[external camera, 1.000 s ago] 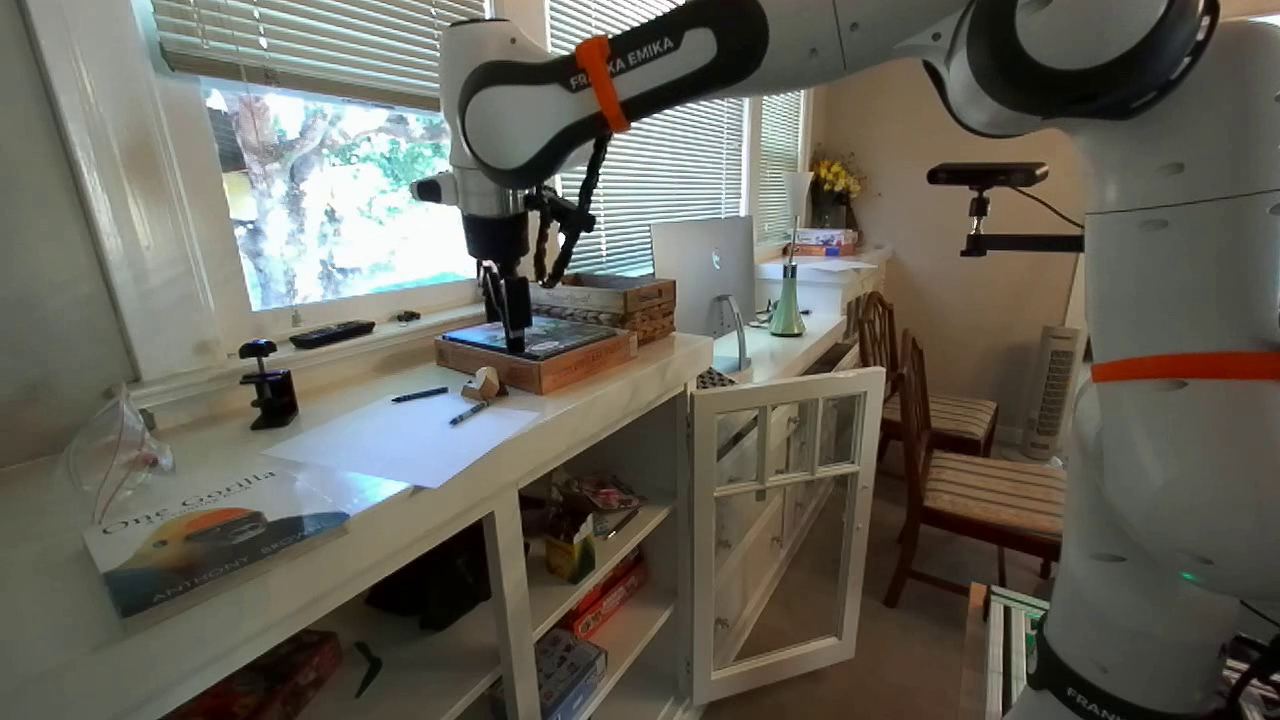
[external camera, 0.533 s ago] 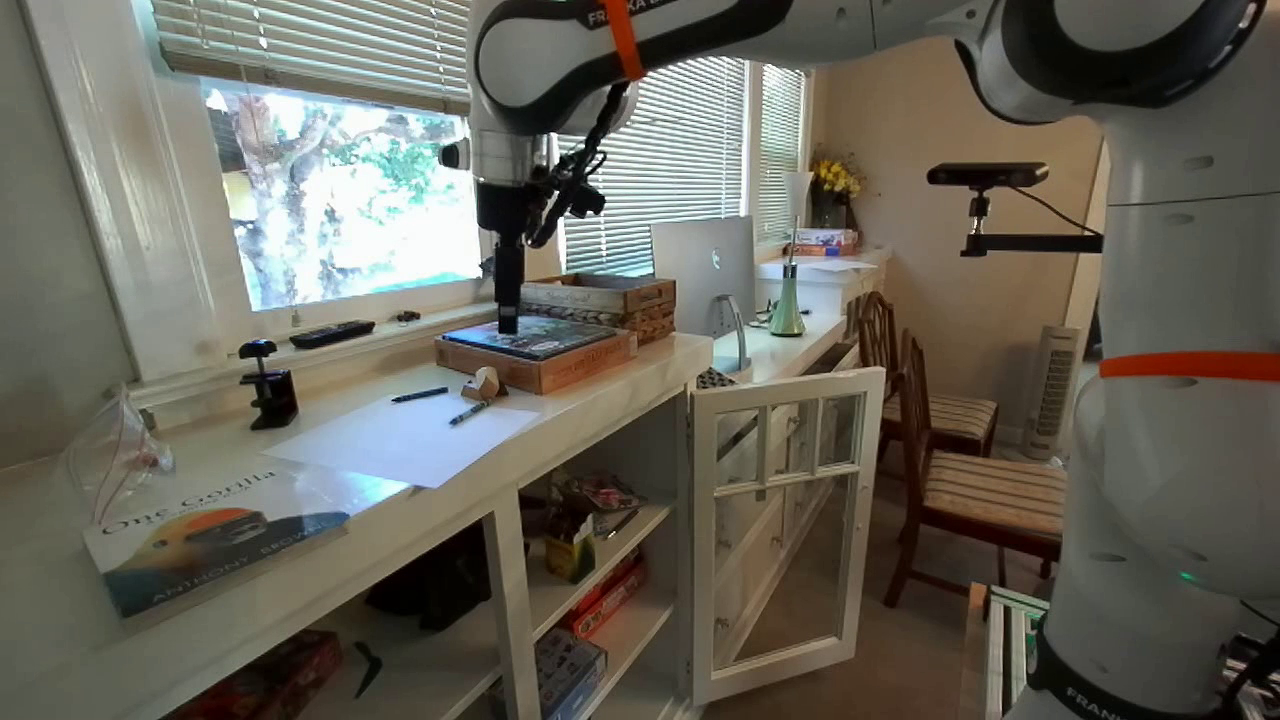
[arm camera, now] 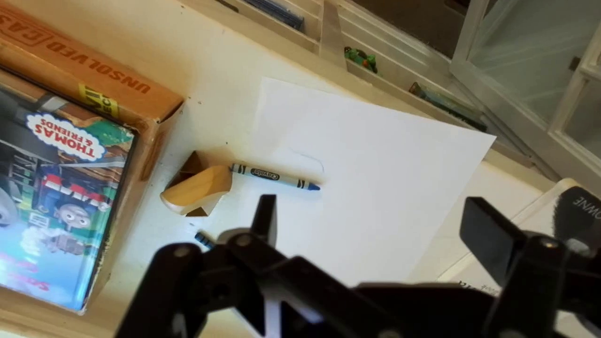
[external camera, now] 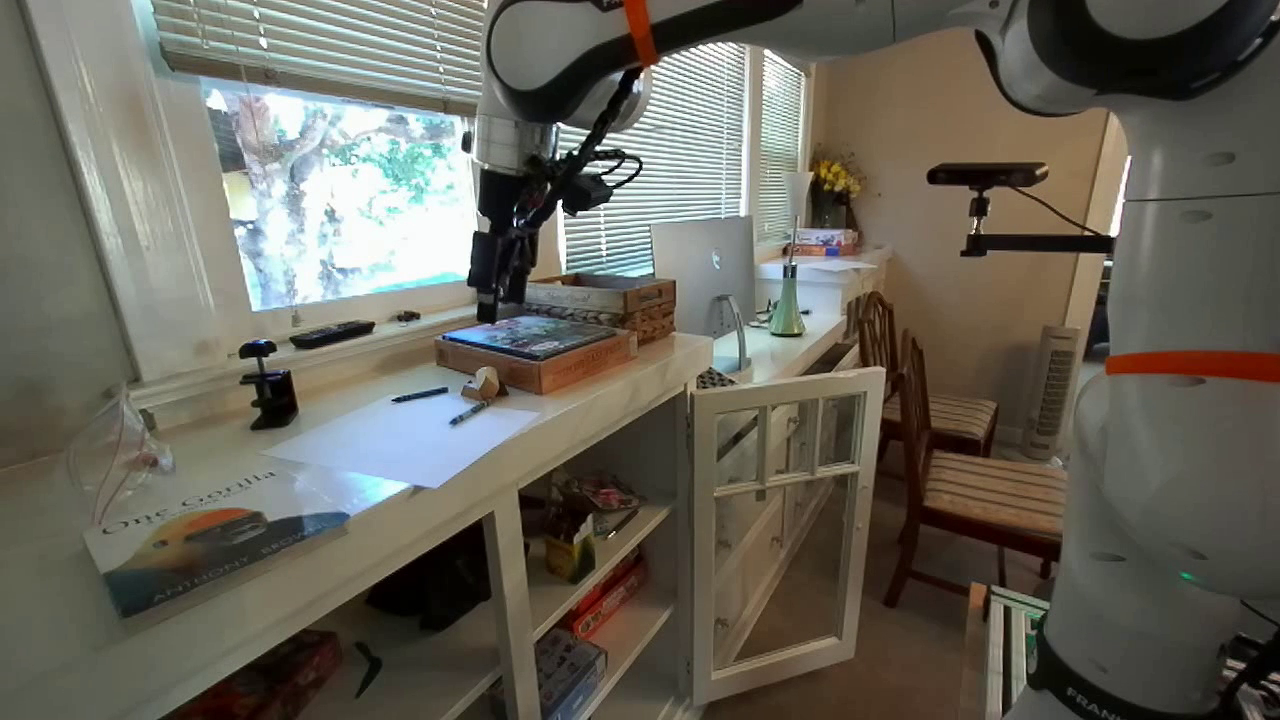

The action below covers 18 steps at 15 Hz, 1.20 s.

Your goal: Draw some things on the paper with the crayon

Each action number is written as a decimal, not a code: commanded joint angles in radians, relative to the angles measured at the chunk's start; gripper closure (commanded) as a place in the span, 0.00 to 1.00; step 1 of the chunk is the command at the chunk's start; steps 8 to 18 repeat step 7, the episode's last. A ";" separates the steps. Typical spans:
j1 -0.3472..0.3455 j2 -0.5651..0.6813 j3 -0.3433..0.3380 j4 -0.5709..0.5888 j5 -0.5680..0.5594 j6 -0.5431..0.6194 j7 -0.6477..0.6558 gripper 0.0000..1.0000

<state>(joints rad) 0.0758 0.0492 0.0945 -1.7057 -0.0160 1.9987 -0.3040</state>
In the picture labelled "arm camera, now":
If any brown cardboard game box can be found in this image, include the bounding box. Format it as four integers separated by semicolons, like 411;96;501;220
0;0;186;315

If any green game box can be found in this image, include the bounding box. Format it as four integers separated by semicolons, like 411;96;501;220
341;45;379;75

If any white paper sheet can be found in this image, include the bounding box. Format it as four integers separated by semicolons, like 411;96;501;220
246;77;497;284

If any light blue crayon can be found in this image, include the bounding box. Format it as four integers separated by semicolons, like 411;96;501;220
229;161;323;193

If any blue game box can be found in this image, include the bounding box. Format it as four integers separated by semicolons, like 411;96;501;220
242;0;308;34

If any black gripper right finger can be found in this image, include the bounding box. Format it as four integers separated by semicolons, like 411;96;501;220
458;195;601;338

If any black clamp mount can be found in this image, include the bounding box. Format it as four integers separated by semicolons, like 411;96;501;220
550;186;601;252

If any white glass cabinet door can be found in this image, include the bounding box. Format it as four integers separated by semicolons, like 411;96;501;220
449;0;601;195

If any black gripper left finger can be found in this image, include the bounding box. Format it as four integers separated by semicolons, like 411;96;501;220
114;193;402;338

